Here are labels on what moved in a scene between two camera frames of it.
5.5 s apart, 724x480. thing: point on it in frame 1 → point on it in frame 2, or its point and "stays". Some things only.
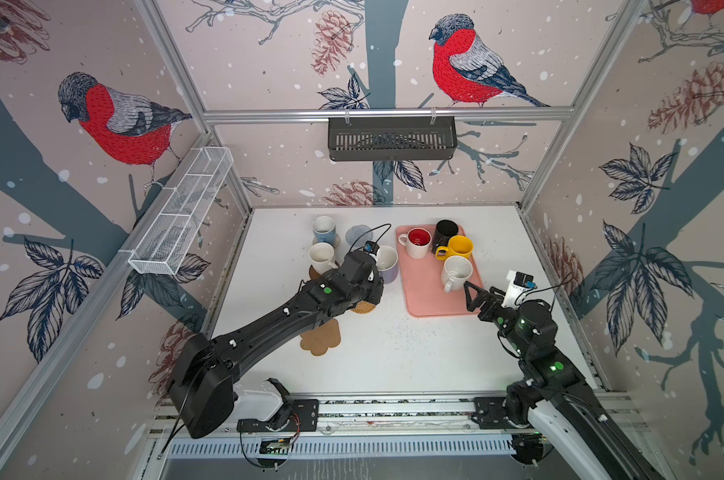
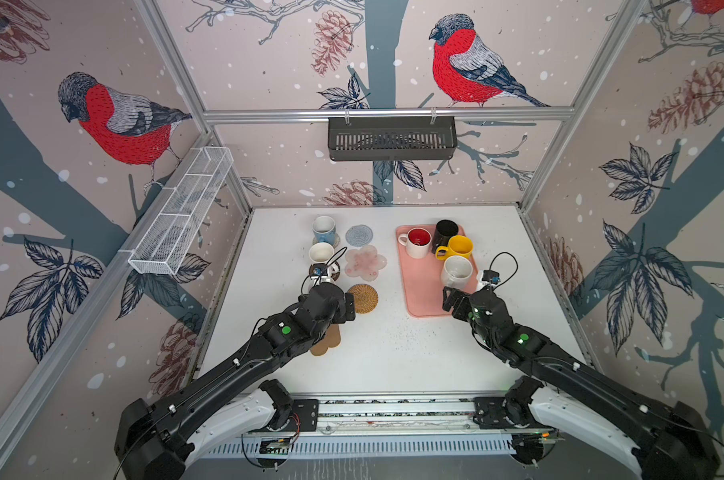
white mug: [455, 272] stays
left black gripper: [376, 294] → [342, 313]
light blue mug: [325, 230] stays
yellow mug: [458, 245] stays
